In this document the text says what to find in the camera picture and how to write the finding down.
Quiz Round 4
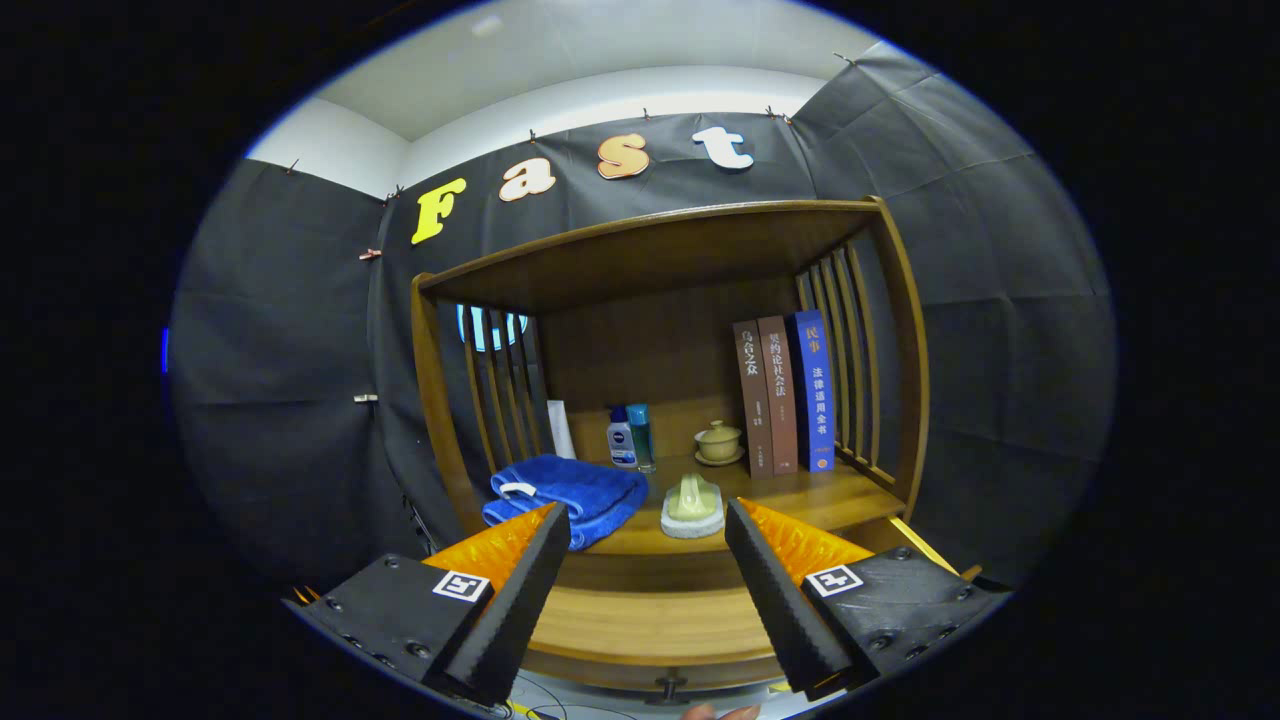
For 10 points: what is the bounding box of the black cable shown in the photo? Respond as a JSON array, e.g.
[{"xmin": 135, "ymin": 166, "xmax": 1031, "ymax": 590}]
[{"xmin": 505, "ymin": 672, "xmax": 601, "ymax": 720}]

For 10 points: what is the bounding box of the blue folded towel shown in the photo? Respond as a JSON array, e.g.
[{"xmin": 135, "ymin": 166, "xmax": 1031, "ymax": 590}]
[{"xmin": 482, "ymin": 454, "xmax": 650, "ymax": 552}]

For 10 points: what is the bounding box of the beige lidded teacup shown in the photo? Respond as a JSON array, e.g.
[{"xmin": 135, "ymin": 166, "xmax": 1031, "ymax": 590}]
[{"xmin": 694, "ymin": 420, "xmax": 747, "ymax": 467}]

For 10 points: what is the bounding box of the black backdrop cloth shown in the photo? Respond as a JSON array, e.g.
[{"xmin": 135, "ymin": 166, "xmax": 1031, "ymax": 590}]
[{"xmin": 170, "ymin": 40, "xmax": 1117, "ymax": 591}]

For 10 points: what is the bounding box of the dark brown book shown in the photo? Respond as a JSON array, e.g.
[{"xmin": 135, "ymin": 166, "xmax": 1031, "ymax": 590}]
[{"xmin": 732, "ymin": 319, "xmax": 776, "ymax": 478}]

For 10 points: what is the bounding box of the brown wooden cabinet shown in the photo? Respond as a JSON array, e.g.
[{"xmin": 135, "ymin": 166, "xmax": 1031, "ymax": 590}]
[{"xmin": 410, "ymin": 196, "xmax": 986, "ymax": 707}]

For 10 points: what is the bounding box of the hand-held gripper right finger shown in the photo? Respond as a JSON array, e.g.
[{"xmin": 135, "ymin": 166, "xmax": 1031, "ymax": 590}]
[{"xmin": 724, "ymin": 497, "xmax": 1013, "ymax": 701}]

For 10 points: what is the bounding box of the wooden drawer with black knob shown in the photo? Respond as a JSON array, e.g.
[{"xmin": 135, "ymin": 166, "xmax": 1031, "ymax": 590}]
[{"xmin": 515, "ymin": 517, "xmax": 986, "ymax": 707}]

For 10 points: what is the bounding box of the teal bottle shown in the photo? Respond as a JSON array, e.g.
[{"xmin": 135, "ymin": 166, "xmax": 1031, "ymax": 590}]
[{"xmin": 627, "ymin": 403, "xmax": 657, "ymax": 475}]

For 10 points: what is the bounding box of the white bottle with blue cap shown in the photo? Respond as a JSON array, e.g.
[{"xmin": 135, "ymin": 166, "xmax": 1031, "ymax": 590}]
[{"xmin": 606, "ymin": 405, "xmax": 639, "ymax": 471}]

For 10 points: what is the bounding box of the wooden countertop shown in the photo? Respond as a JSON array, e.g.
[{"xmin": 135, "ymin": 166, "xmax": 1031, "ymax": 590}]
[{"xmin": 470, "ymin": 452, "xmax": 906, "ymax": 557}]

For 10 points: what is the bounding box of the blue book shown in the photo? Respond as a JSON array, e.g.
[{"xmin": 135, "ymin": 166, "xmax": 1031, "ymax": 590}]
[{"xmin": 786, "ymin": 309, "xmax": 836, "ymax": 473}]

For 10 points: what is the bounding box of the reddish brown book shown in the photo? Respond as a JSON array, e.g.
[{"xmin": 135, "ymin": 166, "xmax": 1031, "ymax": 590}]
[{"xmin": 757, "ymin": 315, "xmax": 800, "ymax": 475}]

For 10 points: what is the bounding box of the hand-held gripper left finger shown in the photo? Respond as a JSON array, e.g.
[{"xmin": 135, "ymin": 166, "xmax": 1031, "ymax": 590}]
[{"xmin": 283, "ymin": 502, "xmax": 573, "ymax": 707}]

